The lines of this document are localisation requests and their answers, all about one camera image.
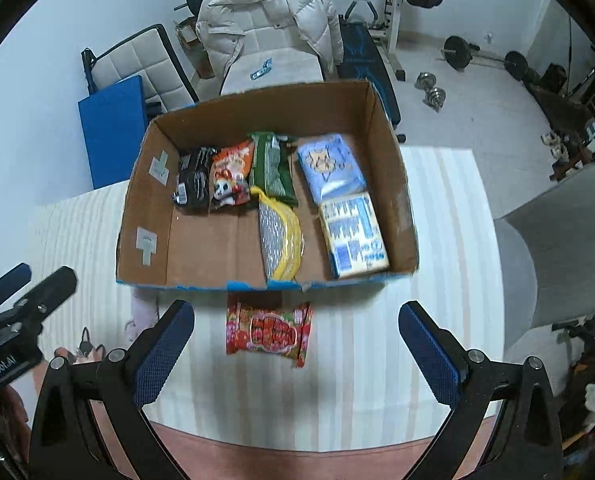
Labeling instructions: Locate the chrome dumbbell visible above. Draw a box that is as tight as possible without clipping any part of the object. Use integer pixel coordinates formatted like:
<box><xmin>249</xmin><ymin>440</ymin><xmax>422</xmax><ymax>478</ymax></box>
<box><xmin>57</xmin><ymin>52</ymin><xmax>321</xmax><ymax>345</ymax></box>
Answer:
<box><xmin>415</xmin><ymin>72</ymin><xmax>446</xmax><ymax>113</ymax></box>

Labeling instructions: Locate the blue weight bench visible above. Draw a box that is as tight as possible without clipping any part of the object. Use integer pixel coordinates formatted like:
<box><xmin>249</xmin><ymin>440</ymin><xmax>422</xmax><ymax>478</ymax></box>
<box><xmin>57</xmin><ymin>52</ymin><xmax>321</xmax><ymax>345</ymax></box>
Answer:
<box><xmin>337</xmin><ymin>0</ymin><xmax>401</xmax><ymax>129</ymax></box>

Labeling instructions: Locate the barbell on floor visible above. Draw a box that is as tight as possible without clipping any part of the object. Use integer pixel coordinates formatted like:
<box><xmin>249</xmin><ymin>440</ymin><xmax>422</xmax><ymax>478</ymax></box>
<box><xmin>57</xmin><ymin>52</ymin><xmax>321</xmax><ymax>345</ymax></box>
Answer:
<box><xmin>441</xmin><ymin>36</ymin><xmax>529</xmax><ymax>81</ymax></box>

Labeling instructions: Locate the white padded chair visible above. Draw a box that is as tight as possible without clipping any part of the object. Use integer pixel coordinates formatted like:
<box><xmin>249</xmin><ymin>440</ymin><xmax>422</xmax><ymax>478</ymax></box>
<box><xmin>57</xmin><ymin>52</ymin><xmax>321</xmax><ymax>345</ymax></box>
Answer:
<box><xmin>220</xmin><ymin>48</ymin><xmax>325</xmax><ymax>96</ymax></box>

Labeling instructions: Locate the cardboard box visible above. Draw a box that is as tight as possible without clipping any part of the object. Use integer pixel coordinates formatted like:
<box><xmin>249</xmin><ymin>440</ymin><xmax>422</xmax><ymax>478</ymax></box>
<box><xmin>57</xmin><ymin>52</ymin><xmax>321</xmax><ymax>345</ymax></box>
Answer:
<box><xmin>116</xmin><ymin>80</ymin><xmax>419</xmax><ymax>290</ymax></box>

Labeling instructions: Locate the red snack packet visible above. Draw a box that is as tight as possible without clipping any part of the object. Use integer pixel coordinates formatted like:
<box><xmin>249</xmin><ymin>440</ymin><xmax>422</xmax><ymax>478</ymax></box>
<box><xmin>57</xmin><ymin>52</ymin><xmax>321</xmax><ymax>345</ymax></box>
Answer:
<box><xmin>226</xmin><ymin>294</ymin><xmax>314</xmax><ymax>368</ymax></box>

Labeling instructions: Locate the grey plush toy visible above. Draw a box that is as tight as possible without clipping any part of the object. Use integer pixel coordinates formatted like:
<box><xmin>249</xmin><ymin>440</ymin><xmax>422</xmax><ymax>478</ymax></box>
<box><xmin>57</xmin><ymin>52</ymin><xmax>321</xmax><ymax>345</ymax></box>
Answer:
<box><xmin>124</xmin><ymin>288</ymin><xmax>160</xmax><ymax>344</ymax></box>

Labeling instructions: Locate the grey chair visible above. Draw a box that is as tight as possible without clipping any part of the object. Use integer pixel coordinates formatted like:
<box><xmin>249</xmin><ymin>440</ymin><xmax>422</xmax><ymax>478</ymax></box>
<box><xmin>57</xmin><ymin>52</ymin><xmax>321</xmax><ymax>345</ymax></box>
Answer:
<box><xmin>494</xmin><ymin>164</ymin><xmax>595</xmax><ymax>349</ymax></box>

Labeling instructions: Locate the green snack packet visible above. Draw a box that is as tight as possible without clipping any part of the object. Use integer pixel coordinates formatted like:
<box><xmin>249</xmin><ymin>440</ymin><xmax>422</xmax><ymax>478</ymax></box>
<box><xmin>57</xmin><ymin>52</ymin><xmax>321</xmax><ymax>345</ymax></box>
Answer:
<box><xmin>248</xmin><ymin>132</ymin><xmax>299</xmax><ymax>207</ymax></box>

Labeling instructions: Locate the blue foam mat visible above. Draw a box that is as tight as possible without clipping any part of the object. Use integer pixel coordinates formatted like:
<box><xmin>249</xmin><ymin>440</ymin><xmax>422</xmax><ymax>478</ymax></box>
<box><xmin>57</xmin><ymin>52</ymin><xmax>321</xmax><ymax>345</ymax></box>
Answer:
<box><xmin>78</xmin><ymin>75</ymin><xmax>148</xmax><ymax>188</ymax></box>

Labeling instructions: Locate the white puffer jacket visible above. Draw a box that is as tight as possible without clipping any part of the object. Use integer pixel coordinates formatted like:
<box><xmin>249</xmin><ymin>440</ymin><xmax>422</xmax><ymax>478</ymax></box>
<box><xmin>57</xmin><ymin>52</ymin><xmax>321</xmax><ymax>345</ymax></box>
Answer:
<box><xmin>195</xmin><ymin>0</ymin><xmax>344</xmax><ymax>80</ymax></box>

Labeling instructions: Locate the blue bear tissue pack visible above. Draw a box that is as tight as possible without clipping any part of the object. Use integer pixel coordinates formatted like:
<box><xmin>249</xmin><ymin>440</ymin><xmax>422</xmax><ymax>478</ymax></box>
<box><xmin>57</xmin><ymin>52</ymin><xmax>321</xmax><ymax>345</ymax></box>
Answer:
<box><xmin>297</xmin><ymin>133</ymin><xmax>367</xmax><ymax>205</ymax></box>

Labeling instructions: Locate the black snack packet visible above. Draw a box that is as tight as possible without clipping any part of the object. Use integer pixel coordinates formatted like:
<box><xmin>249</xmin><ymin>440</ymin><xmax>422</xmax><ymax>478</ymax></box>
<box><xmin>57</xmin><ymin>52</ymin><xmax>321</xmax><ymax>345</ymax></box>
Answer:
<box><xmin>172</xmin><ymin>146</ymin><xmax>219</xmax><ymax>211</ymax></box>

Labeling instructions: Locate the silver yellow scrubbing sponge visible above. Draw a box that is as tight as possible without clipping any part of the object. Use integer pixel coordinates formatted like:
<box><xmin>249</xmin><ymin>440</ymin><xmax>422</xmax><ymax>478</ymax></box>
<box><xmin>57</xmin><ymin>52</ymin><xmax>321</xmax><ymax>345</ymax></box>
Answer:
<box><xmin>250</xmin><ymin>186</ymin><xmax>304</xmax><ymax>282</ymax></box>

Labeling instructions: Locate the orange panda snack packet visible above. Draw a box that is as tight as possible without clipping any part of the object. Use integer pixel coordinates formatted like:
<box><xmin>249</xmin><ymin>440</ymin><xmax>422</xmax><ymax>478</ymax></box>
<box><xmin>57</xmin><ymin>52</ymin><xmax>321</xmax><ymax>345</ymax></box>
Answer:
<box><xmin>209</xmin><ymin>140</ymin><xmax>255</xmax><ymax>210</ymax></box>

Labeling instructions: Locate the white folding padded seat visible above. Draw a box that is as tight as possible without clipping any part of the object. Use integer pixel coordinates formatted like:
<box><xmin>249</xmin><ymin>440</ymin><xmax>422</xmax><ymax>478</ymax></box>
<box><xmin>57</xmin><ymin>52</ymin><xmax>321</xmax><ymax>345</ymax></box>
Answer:
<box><xmin>80</xmin><ymin>24</ymin><xmax>200</xmax><ymax>112</ymax></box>

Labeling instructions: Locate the yellow tissue pack blue print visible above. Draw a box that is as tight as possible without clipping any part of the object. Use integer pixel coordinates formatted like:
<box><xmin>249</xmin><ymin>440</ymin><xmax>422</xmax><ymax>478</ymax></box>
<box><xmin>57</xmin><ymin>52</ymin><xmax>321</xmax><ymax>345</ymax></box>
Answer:
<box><xmin>319</xmin><ymin>192</ymin><xmax>390</xmax><ymax>280</ymax></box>

